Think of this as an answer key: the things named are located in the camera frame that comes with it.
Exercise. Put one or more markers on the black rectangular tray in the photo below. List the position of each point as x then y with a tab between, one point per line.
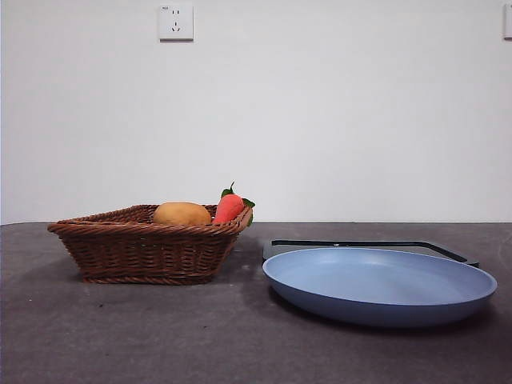
304	242

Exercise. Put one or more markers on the orange carrot with green leaves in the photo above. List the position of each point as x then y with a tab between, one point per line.
229	208

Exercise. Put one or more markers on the white wall plate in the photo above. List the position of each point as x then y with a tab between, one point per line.
508	23

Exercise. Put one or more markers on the blue round plate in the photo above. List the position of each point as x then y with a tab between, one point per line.
376	288

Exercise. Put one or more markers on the white wall socket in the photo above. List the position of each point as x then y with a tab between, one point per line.
177	22

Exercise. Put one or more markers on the yellow-brown potato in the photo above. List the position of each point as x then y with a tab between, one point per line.
180	214

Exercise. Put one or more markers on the brown wicker basket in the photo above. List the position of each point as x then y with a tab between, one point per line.
140	252

